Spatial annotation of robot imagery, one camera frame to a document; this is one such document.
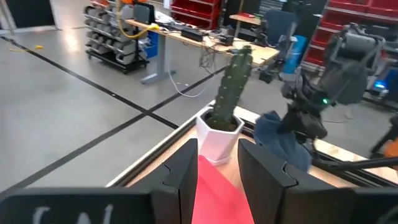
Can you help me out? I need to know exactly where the red bin shelving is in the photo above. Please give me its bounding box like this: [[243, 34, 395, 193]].
[[170, 0, 222, 31], [303, 0, 398, 68]]

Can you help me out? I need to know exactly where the blue office chair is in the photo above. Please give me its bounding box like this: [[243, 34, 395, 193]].
[[264, 9, 301, 47]]

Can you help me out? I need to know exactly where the white hexagonal plant pot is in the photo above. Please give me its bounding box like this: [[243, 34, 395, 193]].
[[195, 106, 246, 166]]

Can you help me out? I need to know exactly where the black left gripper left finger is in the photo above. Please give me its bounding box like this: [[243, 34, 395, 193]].
[[130, 138, 199, 224]]

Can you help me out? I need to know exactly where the black monitor on desk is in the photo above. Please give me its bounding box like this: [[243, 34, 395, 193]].
[[133, 2, 155, 25]]

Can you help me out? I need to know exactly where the red tray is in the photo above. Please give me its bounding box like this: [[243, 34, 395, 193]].
[[192, 154, 255, 224]]

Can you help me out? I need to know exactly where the white floor cable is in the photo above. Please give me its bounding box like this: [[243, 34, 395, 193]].
[[167, 68, 215, 99]]

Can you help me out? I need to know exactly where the rack cart with grey bins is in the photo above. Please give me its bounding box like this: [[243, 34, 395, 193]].
[[83, 0, 150, 75]]

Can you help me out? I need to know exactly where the yellow floor cable piece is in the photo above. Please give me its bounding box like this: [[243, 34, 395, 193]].
[[8, 45, 44, 53]]

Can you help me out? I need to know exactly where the black power strip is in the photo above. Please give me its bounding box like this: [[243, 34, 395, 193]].
[[180, 27, 205, 42]]

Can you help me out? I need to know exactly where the blue storage crate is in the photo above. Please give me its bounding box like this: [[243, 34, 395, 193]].
[[144, 30, 159, 59]]

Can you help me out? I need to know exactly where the blue plastic barrel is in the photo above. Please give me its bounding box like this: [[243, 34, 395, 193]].
[[282, 34, 308, 75]]

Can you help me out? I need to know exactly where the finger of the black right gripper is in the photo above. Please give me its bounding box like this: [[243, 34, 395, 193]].
[[281, 113, 302, 135], [277, 107, 296, 133]]

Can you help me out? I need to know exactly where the small wooden table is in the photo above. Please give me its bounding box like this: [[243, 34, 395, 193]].
[[229, 12, 264, 38]]

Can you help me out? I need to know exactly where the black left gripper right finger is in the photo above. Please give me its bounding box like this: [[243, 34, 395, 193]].
[[238, 138, 355, 224]]

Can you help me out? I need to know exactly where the green cactus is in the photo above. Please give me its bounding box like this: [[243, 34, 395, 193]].
[[211, 45, 254, 124]]

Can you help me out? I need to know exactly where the blue denim cap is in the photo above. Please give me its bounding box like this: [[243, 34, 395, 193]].
[[253, 111, 313, 172]]

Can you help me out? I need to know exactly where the desk with grey legs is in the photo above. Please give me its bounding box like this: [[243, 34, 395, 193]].
[[124, 18, 280, 85]]

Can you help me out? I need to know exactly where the black cable tangle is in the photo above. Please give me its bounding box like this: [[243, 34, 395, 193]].
[[198, 43, 219, 75]]

